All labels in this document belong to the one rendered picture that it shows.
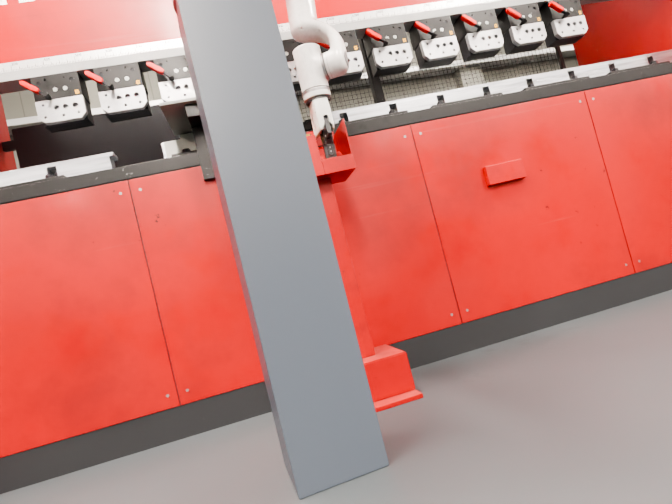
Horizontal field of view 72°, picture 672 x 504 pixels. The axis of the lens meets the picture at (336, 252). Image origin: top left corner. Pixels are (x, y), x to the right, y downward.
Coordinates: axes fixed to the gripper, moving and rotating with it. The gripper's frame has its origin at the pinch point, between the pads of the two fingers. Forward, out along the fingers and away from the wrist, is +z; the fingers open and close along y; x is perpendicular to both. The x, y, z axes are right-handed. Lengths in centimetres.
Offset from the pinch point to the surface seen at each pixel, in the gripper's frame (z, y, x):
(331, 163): 4.6, 6.8, -1.9
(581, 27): -36, -32, 125
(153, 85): -168, -368, -82
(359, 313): 48.9, 5.6, -3.8
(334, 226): 22.4, 3.3, -4.6
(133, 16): -66, -36, -50
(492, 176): 17, -15, 60
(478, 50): -33, -32, 76
